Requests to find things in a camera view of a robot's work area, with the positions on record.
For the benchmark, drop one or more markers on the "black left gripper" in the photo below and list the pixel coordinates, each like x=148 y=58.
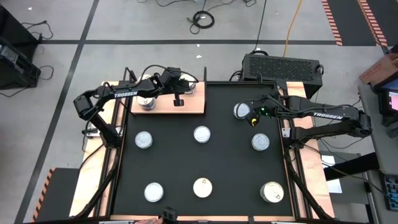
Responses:
x=174 y=89

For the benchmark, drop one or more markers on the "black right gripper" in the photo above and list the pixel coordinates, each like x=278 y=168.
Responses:
x=270 y=107

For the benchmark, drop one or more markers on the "green white tuna can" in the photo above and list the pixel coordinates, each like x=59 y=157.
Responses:
x=154 y=192
x=240 y=110
x=260 y=142
x=202 y=134
x=144 y=139

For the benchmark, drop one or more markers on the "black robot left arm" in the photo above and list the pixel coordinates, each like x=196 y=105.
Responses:
x=124 y=94

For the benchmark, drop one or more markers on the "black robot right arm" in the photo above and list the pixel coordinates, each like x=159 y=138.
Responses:
x=326 y=115

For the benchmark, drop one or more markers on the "wooden tray board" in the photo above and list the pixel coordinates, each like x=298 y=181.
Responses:
x=200 y=107

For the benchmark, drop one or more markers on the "black perforated computer case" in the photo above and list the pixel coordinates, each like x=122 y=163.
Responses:
x=280 y=68

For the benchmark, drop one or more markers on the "black table mat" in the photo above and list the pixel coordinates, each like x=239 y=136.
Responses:
x=186 y=165

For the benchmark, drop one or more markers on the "white paper sheet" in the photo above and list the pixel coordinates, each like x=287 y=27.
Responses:
x=334 y=186

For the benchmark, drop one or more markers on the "black desk support bar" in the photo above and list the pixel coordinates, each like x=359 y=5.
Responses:
x=351 y=166

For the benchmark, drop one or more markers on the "black handheld device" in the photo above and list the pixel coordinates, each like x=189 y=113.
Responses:
x=169 y=214

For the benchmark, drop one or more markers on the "person's hand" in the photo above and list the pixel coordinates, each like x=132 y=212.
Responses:
x=150 y=221

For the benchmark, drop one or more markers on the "brown cardboard box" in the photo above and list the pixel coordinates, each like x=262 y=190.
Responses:
x=379 y=70

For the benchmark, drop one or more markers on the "grey desk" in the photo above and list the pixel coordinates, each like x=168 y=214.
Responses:
x=381 y=152

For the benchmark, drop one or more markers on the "black orange striped floor mat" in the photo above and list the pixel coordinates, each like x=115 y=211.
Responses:
x=62 y=193
x=351 y=18

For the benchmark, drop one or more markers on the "monitor with pink screen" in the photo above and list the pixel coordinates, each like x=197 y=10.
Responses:
x=393 y=104

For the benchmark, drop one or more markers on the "black keyboard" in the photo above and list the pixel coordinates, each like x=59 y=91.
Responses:
x=392 y=193

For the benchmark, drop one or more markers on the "black equipment case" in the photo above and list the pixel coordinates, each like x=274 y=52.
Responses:
x=15 y=62

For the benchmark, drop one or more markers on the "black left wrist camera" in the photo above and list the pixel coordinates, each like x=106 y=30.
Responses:
x=171 y=75

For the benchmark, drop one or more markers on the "silver metal bracket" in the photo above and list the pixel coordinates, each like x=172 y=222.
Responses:
x=285 y=132
x=202 y=222

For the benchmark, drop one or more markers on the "black aluminium rig frame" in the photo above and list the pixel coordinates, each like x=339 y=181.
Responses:
x=100 y=191

